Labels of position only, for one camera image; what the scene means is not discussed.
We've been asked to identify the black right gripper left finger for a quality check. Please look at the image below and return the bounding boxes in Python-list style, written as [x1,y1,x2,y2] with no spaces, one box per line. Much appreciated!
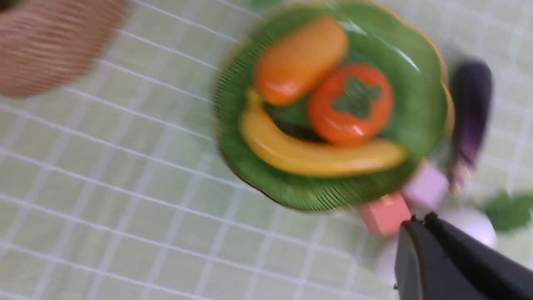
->
[394,217,479,300]

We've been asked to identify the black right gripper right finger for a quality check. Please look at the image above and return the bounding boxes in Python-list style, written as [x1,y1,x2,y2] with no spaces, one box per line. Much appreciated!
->
[424,212,533,300]

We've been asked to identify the white toy radish green leaves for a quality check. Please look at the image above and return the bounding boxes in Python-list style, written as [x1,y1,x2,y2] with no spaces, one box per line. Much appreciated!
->
[375,192,533,286]

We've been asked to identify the yellow toy banana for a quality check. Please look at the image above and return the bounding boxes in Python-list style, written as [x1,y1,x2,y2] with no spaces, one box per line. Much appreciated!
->
[239,88,408,178]

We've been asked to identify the orange toy persimmon green calyx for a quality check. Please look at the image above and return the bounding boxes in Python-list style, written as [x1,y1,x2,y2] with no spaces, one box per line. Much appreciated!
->
[307,63,395,146]

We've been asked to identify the purple toy eggplant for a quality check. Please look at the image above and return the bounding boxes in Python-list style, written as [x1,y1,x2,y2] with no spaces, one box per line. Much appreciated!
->
[448,60,494,194]

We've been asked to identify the orange toy mango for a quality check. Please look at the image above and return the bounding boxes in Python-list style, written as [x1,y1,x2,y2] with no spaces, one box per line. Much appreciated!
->
[253,17,349,106]

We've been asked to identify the pink foam cube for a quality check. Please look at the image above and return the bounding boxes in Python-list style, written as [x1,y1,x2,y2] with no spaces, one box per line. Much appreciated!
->
[359,192,412,237]

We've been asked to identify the lilac foam cube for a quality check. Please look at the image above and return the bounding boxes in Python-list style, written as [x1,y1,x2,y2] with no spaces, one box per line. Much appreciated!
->
[401,163,449,210]

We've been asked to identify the green leaf-shaped ceramic plate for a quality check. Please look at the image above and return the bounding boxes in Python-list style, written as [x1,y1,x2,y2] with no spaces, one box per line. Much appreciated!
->
[214,0,454,212]

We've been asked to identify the green checkered tablecloth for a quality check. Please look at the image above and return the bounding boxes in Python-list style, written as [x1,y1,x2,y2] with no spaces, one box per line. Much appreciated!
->
[0,0,533,300]

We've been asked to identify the woven wicker basket green lining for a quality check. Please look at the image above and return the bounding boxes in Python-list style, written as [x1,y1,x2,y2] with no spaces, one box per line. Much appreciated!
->
[0,0,128,99]

